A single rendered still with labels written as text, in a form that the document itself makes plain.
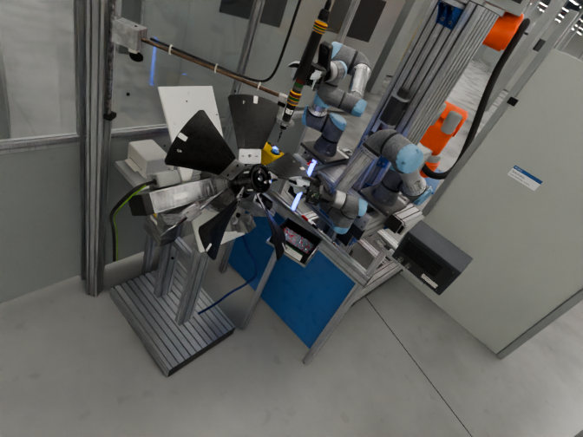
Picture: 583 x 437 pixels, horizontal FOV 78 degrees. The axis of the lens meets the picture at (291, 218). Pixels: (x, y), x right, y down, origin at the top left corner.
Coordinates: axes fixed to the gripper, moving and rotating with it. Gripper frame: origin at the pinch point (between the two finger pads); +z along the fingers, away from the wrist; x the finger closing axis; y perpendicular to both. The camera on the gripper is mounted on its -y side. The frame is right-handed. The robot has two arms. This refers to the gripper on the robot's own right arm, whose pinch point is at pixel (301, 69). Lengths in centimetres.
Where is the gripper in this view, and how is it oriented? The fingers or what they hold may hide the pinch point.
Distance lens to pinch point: 135.0
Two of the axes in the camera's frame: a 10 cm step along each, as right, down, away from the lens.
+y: -3.4, 7.4, 5.9
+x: -7.9, -5.6, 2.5
